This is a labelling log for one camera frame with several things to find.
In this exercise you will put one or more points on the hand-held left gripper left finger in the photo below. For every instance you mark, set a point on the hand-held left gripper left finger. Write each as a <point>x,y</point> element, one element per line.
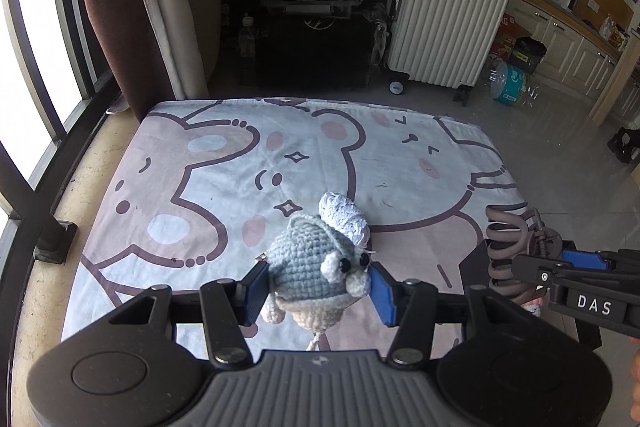
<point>257,292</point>

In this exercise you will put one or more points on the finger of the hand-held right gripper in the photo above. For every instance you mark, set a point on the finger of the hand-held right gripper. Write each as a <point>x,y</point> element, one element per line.
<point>582,259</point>
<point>537,272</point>

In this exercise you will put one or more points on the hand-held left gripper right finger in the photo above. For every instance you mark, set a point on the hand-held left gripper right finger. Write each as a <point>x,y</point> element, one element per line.
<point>382,294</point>

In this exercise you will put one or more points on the pink crochet doll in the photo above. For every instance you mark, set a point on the pink crochet doll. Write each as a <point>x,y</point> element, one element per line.
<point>532,306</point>

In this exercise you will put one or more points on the brown hair claw clip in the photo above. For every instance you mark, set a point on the brown hair claw clip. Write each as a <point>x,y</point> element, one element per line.
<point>506,252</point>

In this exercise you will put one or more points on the grey crochet mouse toy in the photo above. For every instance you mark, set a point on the grey crochet mouse toy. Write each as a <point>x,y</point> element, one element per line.
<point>300,267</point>

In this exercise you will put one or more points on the white blue crochet pouch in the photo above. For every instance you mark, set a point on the white blue crochet pouch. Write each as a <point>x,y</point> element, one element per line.
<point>345,217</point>

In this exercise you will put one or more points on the black step stool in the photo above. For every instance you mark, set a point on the black step stool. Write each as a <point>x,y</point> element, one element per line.
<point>625,144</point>

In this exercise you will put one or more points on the cartoon bear printed bedsheet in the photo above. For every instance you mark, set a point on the cartoon bear printed bedsheet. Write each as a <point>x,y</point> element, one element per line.
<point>225,167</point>

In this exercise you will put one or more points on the white kitchen cabinets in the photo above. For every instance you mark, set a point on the white kitchen cabinets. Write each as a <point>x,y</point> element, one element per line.
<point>575,52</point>

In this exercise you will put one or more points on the black trash bin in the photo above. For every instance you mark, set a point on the black trash bin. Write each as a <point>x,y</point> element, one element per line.
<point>529,57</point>

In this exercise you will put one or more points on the red cardboard box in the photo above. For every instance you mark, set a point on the red cardboard box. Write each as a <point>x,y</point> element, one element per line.
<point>505,37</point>

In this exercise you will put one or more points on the small plastic bottle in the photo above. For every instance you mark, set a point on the small plastic bottle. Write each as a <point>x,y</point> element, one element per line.
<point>246,37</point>

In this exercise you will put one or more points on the white ribbed suitcase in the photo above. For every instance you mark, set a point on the white ribbed suitcase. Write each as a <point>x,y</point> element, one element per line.
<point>440,27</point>

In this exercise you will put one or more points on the brown curtain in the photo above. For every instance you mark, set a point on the brown curtain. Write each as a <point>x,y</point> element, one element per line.
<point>125,7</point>

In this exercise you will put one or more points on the black metal bracket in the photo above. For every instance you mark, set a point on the black metal bracket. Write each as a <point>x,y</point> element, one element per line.
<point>56,242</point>

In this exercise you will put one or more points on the black window frame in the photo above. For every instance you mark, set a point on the black window frame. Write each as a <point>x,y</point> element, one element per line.
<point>60,32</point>

